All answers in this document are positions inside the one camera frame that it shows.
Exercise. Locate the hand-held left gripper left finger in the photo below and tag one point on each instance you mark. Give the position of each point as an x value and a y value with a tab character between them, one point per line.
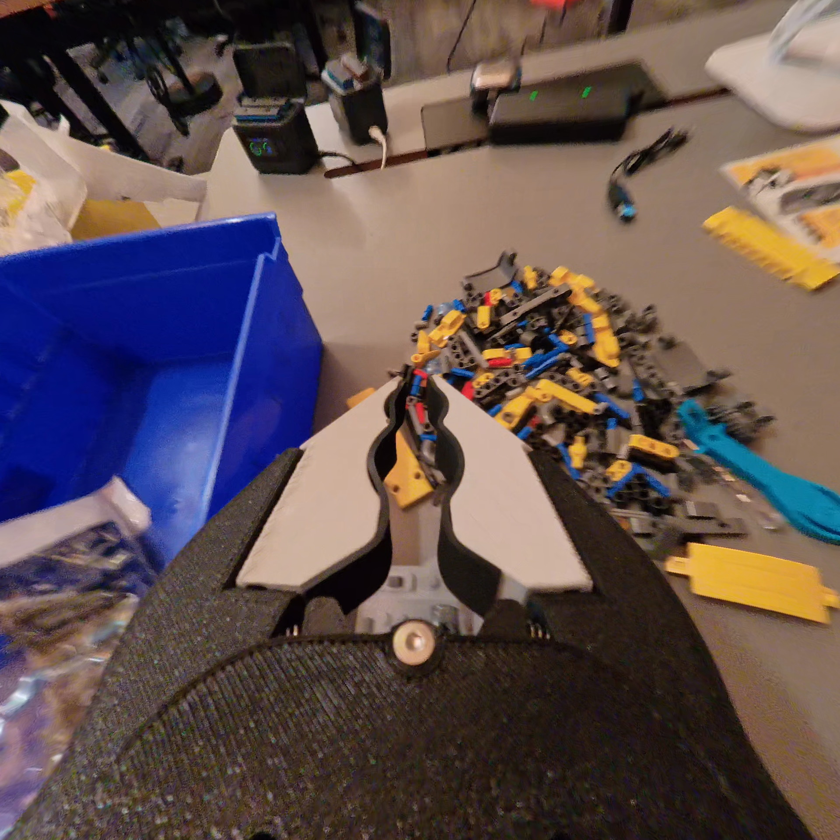
315	512

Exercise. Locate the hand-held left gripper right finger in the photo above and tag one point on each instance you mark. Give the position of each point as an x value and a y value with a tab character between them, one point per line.
512	512

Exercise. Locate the pile of small building bricks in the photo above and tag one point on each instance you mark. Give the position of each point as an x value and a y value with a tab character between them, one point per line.
558	394

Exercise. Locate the blue plastic bin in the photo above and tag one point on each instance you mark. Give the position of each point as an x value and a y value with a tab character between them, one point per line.
164	367

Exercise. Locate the teal plastic brick tool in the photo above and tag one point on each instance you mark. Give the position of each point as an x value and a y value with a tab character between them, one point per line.
754	472

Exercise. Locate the yellow plastic panel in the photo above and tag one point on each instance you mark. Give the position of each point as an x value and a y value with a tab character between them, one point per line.
768	248
754	581

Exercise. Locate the clear plastic parts bag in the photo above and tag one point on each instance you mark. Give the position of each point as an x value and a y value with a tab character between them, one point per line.
65	577

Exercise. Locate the yellow box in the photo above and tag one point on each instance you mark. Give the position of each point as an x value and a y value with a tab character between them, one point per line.
111	220

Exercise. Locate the black battery charger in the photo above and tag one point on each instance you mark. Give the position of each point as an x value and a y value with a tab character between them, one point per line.
272	141
358	108

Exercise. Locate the white plastic bag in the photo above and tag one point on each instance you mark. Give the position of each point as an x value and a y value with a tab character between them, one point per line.
118	174

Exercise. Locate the black power adapter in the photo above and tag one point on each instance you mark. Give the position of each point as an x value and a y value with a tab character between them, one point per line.
558	115

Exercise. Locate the printed instruction booklet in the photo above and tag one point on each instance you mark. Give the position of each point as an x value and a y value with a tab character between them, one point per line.
787	177

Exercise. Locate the small grey device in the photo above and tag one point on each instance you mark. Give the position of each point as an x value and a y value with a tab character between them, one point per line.
495	73

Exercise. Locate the white lamp base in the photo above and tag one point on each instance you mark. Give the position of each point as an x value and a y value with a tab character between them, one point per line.
781	79

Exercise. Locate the black metal frame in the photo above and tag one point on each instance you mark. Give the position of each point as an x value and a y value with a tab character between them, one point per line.
65	72

